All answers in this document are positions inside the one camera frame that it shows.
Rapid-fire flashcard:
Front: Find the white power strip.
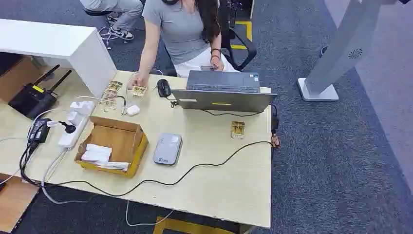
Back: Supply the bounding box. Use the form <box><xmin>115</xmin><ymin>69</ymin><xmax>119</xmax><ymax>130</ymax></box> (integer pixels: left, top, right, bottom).
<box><xmin>57</xmin><ymin>106</ymin><xmax>95</xmax><ymax>150</ymax></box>

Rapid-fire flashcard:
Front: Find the black office chair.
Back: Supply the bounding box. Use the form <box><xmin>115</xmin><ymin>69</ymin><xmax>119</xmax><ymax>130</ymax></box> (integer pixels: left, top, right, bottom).
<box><xmin>221</xmin><ymin>0</ymin><xmax>258</xmax><ymax>71</ymax></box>

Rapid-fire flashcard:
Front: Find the black laptop charger cable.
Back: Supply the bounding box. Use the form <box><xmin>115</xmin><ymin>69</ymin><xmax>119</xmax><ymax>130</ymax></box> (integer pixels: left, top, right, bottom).
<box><xmin>169</xmin><ymin>100</ymin><xmax>279</xmax><ymax>118</ymax></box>

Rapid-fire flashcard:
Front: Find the grey power bank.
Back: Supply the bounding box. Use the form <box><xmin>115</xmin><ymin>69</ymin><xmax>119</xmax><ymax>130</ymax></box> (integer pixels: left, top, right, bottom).
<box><xmin>152</xmin><ymin>132</ymin><xmax>184</xmax><ymax>167</ymax></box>

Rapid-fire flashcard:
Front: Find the wooden card box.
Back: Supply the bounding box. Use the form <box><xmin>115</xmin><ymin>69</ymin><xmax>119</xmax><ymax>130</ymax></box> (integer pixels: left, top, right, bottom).
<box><xmin>74</xmin><ymin>116</ymin><xmax>150</xmax><ymax>179</ymax></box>

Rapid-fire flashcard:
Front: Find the brown cardboard box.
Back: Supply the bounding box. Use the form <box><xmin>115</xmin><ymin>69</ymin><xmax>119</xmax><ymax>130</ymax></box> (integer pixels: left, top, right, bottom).
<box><xmin>0</xmin><ymin>56</ymin><xmax>44</xmax><ymax>103</ymax></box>

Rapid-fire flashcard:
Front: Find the person's right hand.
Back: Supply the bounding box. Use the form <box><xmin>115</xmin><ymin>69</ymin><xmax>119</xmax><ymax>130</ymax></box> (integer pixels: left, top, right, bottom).
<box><xmin>130</xmin><ymin>73</ymin><xmax>150</xmax><ymax>88</ymax></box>

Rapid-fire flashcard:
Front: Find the grey laptop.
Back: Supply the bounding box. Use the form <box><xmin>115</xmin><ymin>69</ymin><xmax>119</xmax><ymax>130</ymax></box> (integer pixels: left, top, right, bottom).
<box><xmin>170</xmin><ymin>70</ymin><xmax>279</xmax><ymax>113</ymax></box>

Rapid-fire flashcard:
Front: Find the large white plug adapter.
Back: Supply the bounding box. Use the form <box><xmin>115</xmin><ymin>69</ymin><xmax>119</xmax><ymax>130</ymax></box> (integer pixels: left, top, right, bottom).
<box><xmin>70</xmin><ymin>100</ymin><xmax>95</xmax><ymax>116</ymax></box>

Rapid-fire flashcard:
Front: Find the yellow floor tape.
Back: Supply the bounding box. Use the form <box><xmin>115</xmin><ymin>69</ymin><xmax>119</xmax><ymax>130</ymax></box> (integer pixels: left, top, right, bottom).
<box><xmin>230</xmin><ymin>20</ymin><xmax>253</xmax><ymax>50</ymax></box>

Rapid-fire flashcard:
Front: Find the white cable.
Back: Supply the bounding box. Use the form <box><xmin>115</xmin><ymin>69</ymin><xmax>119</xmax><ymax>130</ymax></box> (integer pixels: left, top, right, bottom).
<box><xmin>41</xmin><ymin>148</ymin><xmax>175</xmax><ymax>227</ymax></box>

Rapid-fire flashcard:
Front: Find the small white plug adapter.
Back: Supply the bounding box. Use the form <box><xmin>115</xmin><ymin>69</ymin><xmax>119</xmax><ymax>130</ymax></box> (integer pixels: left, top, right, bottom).
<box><xmin>67</xmin><ymin>111</ymin><xmax>82</xmax><ymax>126</ymax></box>

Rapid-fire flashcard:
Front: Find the black router with antennas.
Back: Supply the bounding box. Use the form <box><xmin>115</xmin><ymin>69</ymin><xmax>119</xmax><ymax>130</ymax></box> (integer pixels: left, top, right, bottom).
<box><xmin>7</xmin><ymin>64</ymin><xmax>73</xmax><ymax>120</ymax></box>

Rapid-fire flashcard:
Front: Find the person in sneakers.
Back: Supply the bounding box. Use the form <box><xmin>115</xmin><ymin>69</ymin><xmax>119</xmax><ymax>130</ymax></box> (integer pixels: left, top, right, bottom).
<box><xmin>79</xmin><ymin>0</ymin><xmax>145</xmax><ymax>41</ymax></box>

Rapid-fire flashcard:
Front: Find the black cable connector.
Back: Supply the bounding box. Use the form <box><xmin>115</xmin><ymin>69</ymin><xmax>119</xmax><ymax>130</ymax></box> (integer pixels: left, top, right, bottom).
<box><xmin>270</xmin><ymin>113</ymin><xmax>282</xmax><ymax>150</ymax></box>

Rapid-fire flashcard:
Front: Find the black power brick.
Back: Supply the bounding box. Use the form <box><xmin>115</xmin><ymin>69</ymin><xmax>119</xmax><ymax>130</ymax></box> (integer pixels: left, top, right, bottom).
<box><xmin>27</xmin><ymin>118</ymin><xmax>53</xmax><ymax>147</ymax></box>

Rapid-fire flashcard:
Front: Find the person in grey shirt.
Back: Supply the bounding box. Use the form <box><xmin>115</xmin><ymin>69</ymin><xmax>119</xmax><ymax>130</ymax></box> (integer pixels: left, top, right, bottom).
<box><xmin>130</xmin><ymin>0</ymin><xmax>240</xmax><ymax>88</ymax></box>

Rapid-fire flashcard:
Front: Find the stack of white cards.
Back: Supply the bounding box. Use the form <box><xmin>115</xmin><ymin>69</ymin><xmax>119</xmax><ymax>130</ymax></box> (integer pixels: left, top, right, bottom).
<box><xmin>80</xmin><ymin>143</ymin><xmax>131</xmax><ymax>172</ymax></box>

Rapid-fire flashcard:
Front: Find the black computer mouse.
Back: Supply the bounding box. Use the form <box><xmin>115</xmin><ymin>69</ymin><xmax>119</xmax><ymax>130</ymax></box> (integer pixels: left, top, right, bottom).
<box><xmin>156</xmin><ymin>78</ymin><xmax>172</xmax><ymax>98</ymax></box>

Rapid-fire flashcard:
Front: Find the black power plug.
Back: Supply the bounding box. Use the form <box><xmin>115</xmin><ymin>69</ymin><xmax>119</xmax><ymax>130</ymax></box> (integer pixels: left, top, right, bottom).
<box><xmin>58</xmin><ymin>121</ymin><xmax>77</xmax><ymax>135</ymax></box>

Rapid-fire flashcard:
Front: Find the long black cable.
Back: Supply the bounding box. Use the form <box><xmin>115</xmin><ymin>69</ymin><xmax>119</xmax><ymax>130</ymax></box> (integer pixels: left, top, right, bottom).
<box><xmin>19</xmin><ymin>140</ymin><xmax>276</xmax><ymax>198</ymax></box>

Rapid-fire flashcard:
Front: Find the white floor stand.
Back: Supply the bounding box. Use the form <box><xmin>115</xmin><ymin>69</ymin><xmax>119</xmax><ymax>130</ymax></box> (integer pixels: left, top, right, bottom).
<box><xmin>297</xmin><ymin>0</ymin><xmax>400</xmax><ymax>102</ymax></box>

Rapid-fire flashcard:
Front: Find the person's left hand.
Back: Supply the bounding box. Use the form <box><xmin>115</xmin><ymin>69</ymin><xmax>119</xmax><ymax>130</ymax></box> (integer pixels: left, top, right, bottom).
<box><xmin>210</xmin><ymin>57</ymin><xmax>225</xmax><ymax>72</ymax></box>

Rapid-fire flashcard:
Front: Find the white side desk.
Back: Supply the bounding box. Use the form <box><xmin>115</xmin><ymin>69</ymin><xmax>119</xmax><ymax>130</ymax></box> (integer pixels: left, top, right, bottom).
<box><xmin>0</xmin><ymin>19</ymin><xmax>118</xmax><ymax>98</ymax></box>

